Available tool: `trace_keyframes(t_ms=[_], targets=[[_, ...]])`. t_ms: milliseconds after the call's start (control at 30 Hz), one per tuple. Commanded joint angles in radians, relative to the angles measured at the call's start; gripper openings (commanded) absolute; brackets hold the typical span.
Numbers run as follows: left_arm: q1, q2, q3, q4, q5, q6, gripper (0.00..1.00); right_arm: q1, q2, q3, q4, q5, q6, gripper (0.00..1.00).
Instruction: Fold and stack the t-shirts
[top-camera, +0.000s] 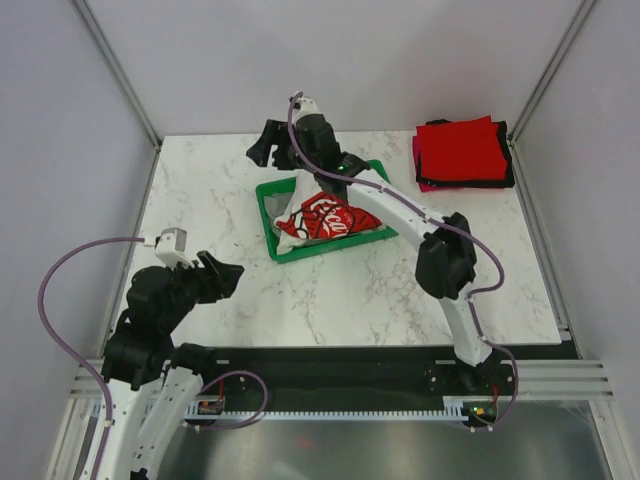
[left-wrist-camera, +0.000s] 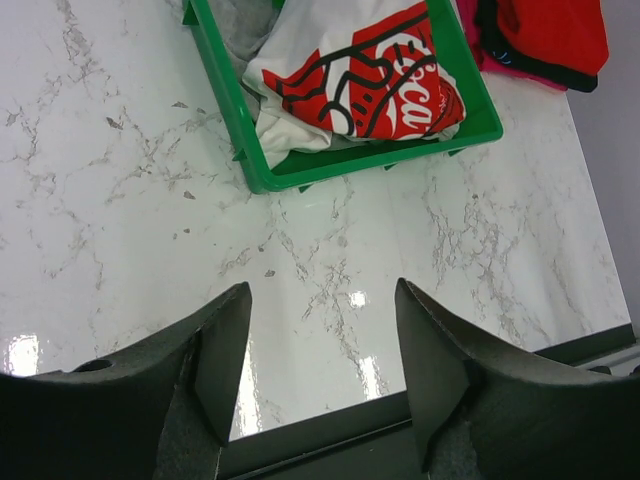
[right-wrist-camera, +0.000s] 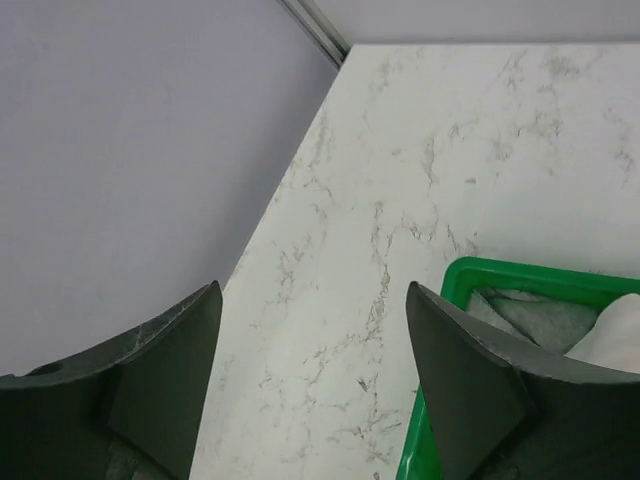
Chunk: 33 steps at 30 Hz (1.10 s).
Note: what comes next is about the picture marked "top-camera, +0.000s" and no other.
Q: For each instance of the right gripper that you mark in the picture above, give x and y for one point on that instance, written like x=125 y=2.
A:
x=270 y=136

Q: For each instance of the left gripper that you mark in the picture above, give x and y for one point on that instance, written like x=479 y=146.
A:
x=209 y=277

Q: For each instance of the green plastic tray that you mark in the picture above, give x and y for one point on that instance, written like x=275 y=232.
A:
x=287 y=185

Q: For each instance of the white Coca-Cola t-shirt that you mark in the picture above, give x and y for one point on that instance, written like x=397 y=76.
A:
x=318 y=217

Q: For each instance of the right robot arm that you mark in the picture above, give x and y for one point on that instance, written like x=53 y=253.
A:
x=446 y=250

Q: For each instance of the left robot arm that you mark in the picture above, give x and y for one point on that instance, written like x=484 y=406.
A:
x=146 y=382

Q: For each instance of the grey t-shirt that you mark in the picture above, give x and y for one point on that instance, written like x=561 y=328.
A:
x=278 y=206

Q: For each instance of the pink folded t-shirt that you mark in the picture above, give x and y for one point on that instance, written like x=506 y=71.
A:
x=436 y=168

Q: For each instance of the red folded t-shirt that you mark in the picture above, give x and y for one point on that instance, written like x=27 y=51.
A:
x=460 y=150

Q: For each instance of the black folded t-shirt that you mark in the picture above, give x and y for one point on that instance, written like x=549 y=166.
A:
x=505 y=170

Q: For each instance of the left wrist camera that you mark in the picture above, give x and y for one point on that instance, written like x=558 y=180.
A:
x=172 y=245

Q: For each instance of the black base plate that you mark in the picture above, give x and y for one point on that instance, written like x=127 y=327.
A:
x=351 y=379

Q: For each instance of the left aluminium frame post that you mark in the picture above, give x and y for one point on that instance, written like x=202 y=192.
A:
x=101 y=42

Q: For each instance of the aluminium frame post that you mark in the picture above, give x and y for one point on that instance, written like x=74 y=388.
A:
x=101 y=42
x=569 y=37

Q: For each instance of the white slotted cable duct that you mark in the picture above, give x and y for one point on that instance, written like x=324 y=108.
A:
x=452 y=410

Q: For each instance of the right aluminium frame post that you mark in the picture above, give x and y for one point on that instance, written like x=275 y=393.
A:
x=569 y=37

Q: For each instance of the front aluminium rail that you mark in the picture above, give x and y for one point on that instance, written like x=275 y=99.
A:
x=563 y=380

